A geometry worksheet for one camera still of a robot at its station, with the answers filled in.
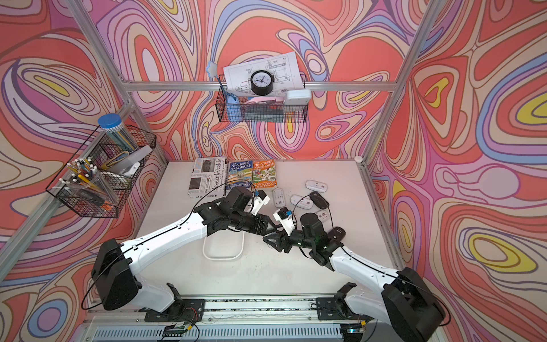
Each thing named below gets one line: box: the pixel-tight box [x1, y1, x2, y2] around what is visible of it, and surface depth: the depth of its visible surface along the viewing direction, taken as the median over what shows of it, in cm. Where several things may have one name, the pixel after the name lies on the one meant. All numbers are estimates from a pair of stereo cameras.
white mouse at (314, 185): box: [304, 179, 329, 193], surface depth 109 cm
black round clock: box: [250, 69, 275, 97], surface depth 80 cm
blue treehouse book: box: [226, 160, 253, 190], surface depth 113 cm
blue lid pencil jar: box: [97, 113, 139, 153], surface depth 74 cm
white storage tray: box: [202, 228, 245, 261], surface depth 88 cm
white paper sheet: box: [222, 51, 305, 96], surface depth 84 cm
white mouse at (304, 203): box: [289, 194, 314, 210], surface depth 103 cm
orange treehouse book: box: [252, 158, 278, 189], surface depth 113 cm
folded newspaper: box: [187, 156, 228, 199], surface depth 110 cm
